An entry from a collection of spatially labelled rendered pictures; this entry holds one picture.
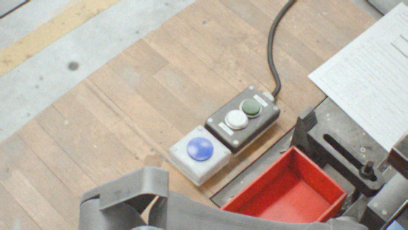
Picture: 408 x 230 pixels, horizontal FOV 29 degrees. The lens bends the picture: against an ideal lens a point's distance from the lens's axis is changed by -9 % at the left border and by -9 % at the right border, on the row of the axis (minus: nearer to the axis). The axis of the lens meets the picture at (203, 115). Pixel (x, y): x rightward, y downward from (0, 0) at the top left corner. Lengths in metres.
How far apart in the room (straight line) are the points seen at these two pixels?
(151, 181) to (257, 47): 0.71
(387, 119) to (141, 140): 0.42
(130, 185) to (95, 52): 1.81
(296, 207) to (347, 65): 0.31
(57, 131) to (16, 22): 1.38
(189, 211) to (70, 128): 0.59
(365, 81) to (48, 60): 1.35
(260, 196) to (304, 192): 0.07
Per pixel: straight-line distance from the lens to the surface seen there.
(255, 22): 1.50
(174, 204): 0.78
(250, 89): 1.37
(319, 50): 1.48
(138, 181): 0.79
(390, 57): 1.52
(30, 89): 2.53
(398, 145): 1.11
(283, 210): 1.29
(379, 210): 1.23
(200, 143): 1.30
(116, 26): 2.66
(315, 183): 1.30
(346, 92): 1.44
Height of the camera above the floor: 2.03
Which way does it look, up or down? 55 degrees down
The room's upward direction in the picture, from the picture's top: 7 degrees clockwise
